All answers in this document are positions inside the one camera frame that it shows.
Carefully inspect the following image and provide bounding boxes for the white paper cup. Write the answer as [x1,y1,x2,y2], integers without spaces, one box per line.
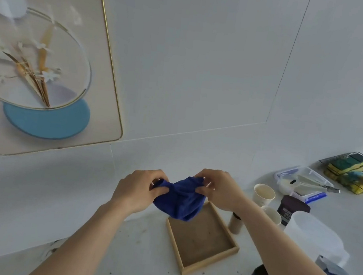
[258,206,284,228]
[252,183,277,209]

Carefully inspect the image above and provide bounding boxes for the metal tongs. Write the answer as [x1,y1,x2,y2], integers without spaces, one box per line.
[296,175,342,194]

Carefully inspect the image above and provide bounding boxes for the framed flower wall picture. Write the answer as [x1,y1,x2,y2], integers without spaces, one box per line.
[0,0,139,169]

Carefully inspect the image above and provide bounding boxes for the green and yellow sponge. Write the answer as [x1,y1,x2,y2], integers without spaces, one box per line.
[343,152,363,170]
[326,157,359,178]

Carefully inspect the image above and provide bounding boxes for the translucent plastic jug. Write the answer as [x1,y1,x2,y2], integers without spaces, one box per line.
[280,209,355,270]

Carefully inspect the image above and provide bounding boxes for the person's right forearm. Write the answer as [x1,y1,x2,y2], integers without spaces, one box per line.
[227,198,363,275]

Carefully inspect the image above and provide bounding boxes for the person's left forearm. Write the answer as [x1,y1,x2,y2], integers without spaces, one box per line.
[26,190,139,275]

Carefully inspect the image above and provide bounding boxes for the shallow wooden tray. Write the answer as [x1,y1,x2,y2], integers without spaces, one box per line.
[160,196,245,275]

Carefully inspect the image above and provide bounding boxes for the person's right hand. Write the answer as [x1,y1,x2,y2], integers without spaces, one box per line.
[193,167,254,214]

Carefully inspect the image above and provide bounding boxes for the clear container with blue lid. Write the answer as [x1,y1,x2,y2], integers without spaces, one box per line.
[271,163,332,207]

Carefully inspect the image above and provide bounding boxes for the dark brown jar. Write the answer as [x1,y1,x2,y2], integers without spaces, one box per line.
[275,194,312,230]

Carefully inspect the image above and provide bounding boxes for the dark blue cloth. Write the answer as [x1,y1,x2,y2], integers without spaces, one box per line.
[151,172,210,224]

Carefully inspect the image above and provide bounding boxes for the packaged yellow sponge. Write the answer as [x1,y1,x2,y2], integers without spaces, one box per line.
[335,169,363,196]

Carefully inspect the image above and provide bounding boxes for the small brown cylinder bottle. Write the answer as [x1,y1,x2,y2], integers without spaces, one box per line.
[227,211,245,236]

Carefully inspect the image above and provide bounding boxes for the person's left hand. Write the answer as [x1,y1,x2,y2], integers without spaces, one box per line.
[110,164,172,219]

